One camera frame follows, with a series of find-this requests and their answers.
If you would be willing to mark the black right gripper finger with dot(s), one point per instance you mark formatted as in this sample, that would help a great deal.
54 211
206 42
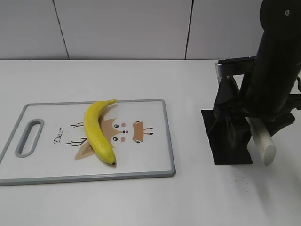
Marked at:
227 101

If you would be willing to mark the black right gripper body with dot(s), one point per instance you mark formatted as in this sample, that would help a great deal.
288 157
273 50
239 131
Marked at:
270 100

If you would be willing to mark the knife with speckled white handle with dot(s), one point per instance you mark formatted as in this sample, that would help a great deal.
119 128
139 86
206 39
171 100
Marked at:
262 138

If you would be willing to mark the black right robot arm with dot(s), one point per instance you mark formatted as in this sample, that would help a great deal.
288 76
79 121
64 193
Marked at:
279 52

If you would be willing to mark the yellow plastic banana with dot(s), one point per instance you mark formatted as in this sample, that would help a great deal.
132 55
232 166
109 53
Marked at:
99 143

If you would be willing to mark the black knife stand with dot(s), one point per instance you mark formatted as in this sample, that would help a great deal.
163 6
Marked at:
228 137

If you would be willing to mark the white deer cutting board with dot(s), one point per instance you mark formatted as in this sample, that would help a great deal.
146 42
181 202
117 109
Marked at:
48 144

